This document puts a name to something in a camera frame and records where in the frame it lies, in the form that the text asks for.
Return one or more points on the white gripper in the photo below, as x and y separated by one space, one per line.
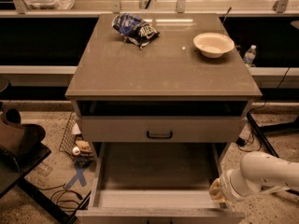
228 184

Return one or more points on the grey drawer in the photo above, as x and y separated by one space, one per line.
156 183
161 129

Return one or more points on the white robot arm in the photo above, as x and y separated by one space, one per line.
258 173

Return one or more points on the grey top drawer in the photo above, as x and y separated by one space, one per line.
161 129

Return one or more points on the blue tape cross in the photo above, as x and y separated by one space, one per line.
79 176

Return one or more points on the clear water bottle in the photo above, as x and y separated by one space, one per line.
249 56

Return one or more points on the white paper bowl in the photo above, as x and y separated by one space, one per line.
213 45

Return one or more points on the blue chip bag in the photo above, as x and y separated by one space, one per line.
134 29

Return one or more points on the black table stand left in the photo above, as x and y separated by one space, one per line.
13 174

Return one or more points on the wire mesh basket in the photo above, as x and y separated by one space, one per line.
68 142

